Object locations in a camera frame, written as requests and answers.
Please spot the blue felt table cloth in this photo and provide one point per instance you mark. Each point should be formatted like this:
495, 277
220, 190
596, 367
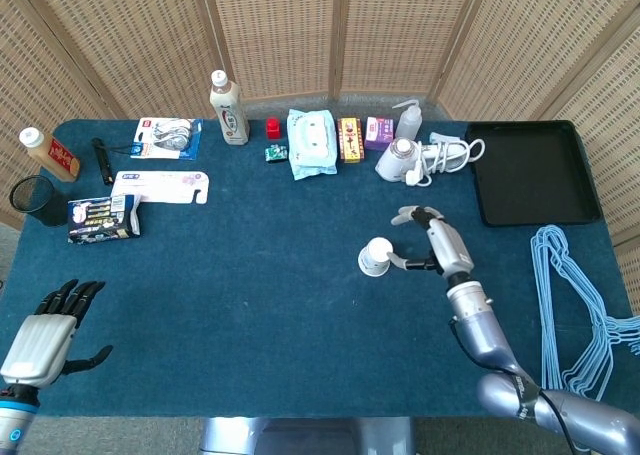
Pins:
250, 300

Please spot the purple box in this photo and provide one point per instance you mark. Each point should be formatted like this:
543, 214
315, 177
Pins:
378, 134

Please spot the white paper cup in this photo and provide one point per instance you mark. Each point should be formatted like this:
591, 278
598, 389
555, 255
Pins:
375, 262

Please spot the grey-tipped silver right robot hand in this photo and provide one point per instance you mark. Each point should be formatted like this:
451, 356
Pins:
450, 247

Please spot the small green box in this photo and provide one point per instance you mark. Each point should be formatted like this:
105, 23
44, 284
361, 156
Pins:
275, 153

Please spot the black mesh pen holder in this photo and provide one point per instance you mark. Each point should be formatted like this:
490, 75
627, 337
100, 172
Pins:
37, 200

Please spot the white toothbrush card pack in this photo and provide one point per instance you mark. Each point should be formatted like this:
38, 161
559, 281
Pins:
160, 185

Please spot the dark blue snack pack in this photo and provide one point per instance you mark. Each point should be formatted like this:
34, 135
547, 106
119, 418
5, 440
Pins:
102, 220

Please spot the light blue wet wipes pack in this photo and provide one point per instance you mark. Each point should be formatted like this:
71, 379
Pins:
312, 145

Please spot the yellow red box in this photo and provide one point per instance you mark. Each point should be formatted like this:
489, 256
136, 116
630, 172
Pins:
350, 140

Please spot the brown bottle with red label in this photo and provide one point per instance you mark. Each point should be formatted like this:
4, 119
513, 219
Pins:
52, 155

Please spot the wicker folding screen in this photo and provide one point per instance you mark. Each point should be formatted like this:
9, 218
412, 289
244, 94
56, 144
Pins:
280, 30

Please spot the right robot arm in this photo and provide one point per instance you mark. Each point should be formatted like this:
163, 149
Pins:
490, 340

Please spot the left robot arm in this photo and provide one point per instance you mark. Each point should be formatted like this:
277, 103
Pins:
15, 420

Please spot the small red stamp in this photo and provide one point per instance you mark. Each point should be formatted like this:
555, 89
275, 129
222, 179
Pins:
273, 129

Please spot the blue blister pack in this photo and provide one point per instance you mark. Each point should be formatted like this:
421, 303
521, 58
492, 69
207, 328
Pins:
167, 137

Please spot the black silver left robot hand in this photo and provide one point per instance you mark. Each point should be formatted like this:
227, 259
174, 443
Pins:
37, 347

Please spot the black plastic tray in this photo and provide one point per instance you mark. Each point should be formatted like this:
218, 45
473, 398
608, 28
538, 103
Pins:
532, 175

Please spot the milk tea bottle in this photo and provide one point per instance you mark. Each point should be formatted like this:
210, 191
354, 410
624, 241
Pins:
231, 115

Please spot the clear plastic wash bottle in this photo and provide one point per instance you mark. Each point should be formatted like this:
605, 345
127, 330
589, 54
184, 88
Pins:
409, 122

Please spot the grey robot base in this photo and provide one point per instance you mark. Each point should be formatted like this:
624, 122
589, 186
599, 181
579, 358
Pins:
305, 437

